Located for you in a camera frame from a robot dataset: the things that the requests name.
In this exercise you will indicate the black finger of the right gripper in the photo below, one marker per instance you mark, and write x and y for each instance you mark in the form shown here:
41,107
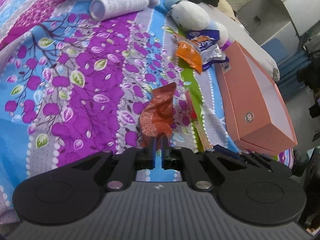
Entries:
226,152

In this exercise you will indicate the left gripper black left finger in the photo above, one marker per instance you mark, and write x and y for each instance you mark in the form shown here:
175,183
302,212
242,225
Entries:
132,160

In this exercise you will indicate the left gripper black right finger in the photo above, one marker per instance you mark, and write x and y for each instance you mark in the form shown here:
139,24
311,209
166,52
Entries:
185,161

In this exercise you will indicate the orange clear snack bag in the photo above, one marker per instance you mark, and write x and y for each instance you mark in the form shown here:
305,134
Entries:
189,52

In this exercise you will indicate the red square snack packet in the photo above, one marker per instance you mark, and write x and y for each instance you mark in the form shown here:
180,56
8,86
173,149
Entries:
157,117

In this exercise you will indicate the pink cardboard box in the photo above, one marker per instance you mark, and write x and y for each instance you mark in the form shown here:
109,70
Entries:
255,113

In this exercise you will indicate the floral purple bed sheet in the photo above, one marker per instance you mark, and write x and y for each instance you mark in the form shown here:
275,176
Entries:
71,87

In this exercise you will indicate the blue and white snack packet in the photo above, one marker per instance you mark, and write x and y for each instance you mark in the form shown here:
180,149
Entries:
207,43

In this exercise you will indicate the grey duvet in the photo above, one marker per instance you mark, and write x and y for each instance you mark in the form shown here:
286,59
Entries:
238,33

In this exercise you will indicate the white and blue plush toy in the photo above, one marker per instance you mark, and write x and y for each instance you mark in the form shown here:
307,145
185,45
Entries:
190,16

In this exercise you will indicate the beige pillow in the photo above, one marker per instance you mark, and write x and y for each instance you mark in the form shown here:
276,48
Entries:
226,8

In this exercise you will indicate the white wardrobe cabinet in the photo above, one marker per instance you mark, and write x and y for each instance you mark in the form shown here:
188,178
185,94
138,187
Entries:
265,18

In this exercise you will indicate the white spray can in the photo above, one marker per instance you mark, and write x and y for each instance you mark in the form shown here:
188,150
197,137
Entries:
101,10

